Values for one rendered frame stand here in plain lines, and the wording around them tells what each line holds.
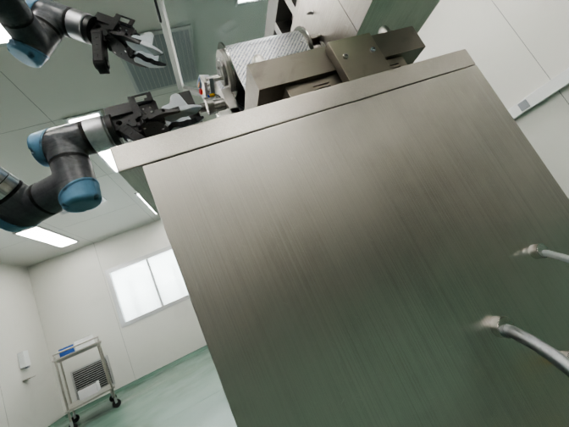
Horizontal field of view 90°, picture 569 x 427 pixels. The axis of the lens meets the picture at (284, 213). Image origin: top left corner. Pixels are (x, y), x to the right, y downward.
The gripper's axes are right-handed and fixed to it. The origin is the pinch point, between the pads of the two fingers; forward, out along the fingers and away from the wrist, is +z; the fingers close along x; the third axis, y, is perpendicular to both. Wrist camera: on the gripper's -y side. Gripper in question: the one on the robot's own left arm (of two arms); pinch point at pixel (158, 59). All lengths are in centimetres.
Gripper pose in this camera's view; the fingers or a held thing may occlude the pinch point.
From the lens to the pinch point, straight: 97.0
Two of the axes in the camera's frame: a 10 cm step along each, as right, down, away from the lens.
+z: 9.5, 3.0, 0.8
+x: -1.7, 2.8, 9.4
